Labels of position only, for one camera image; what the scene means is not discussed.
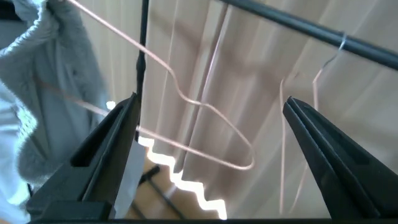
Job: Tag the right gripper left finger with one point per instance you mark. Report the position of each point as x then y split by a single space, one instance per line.
68 193

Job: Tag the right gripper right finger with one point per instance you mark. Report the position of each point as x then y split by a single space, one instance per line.
342 199

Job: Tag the pink clothes hanger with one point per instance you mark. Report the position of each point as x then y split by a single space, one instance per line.
253 160
282 140

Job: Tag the black clothes rack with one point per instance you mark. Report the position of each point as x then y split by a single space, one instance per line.
311 29

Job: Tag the beige curtain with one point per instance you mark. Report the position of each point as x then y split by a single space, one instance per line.
248 62

